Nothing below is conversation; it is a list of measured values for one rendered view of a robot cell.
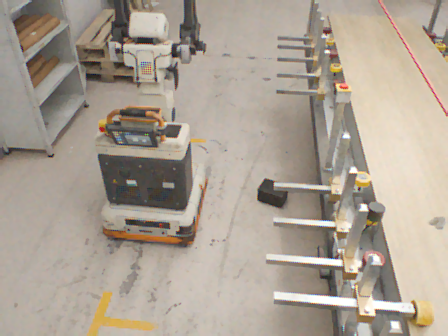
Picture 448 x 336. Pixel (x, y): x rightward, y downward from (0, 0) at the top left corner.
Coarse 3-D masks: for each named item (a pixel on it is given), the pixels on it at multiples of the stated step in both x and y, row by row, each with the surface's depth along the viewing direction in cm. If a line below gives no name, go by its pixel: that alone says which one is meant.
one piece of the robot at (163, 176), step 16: (112, 112) 229; (128, 112) 227; (144, 112) 226; (176, 128) 249; (96, 144) 243; (112, 144) 241; (160, 144) 237; (176, 144) 237; (112, 160) 249; (128, 160) 247; (144, 160) 246; (160, 160) 245; (176, 160) 245; (112, 176) 257; (128, 176) 256; (144, 176) 254; (160, 176) 253; (176, 176) 250; (192, 176) 276; (112, 192) 266; (128, 192) 264; (144, 192) 262; (160, 192) 260; (176, 192) 259
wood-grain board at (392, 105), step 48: (336, 48) 322; (384, 48) 321; (432, 48) 321; (384, 96) 261; (432, 96) 261; (384, 144) 220; (432, 144) 220; (384, 192) 191; (432, 192) 191; (384, 240) 171; (432, 240) 168; (432, 288) 150
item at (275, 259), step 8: (272, 256) 167; (280, 256) 167; (288, 256) 167; (296, 256) 167; (280, 264) 167; (288, 264) 166; (296, 264) 166; (304, 264) 165; (312, 264) 165; (320, 264) 164; (328, 264) 164; (336, 264) 164; (360, 264) 164
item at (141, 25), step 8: (136, 16) 238; (144, 16) 237; (152, 16) 237; (160, 16) 236; (136, 24) 237; (144, 24) 237; (152, 24) 236; (160, 24) 236; (168, 24) 248; (136, 32) 237; (144, 32) 237; (152, 32) 236; (160, 32) 236; (160, 40) 242
